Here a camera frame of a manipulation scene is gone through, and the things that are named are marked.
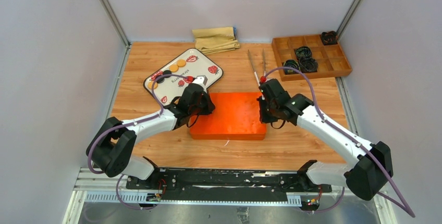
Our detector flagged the white strawberry tray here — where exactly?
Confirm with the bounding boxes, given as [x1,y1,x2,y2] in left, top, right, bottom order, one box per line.
[143,48,224,106]

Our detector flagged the metal tongs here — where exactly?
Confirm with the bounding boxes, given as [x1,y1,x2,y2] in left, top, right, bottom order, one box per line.
[247,49,267,86]

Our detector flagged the orange box lid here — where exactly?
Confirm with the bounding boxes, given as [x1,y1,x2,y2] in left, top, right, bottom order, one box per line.
[190,92,266,132]

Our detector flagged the orange compartment cookie box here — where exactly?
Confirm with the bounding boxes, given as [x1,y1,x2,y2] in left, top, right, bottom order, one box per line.
[190,127,267,140]

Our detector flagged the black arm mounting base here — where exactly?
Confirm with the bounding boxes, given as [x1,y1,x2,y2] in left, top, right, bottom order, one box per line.
[125,168,332,203]

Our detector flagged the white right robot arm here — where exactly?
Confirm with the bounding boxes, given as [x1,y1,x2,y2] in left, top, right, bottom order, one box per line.
[258,79,393,201]

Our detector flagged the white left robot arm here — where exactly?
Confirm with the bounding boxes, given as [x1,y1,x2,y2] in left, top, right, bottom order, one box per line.
[86,83,215,189]

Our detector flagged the round yellow cookie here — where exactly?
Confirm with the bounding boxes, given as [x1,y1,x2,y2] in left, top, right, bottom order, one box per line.
[176,59,187,68]
[169,64,179,72]
[148,81,158,90]

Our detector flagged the wooden compartment organizer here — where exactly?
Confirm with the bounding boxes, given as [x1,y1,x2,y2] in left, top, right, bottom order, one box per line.
[272,34,352,79]

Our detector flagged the folded yellow cloth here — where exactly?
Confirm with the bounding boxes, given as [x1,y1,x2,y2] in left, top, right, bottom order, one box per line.
[192,27,240,55]

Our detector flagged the dark rolled item in corner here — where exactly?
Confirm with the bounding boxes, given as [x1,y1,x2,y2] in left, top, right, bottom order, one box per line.
[320,31,338,46]

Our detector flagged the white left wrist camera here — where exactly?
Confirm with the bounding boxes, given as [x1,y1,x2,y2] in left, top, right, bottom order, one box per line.
[185,75,207,87]

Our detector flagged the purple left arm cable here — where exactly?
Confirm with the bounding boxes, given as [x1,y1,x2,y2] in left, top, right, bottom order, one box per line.
[86,74,194,211]

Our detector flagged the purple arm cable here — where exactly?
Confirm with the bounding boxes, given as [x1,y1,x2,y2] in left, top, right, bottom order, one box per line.
[86,74,194,211]
[261,66,416,218]

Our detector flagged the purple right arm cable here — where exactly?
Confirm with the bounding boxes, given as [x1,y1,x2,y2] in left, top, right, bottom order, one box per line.
[261,66,416,218]

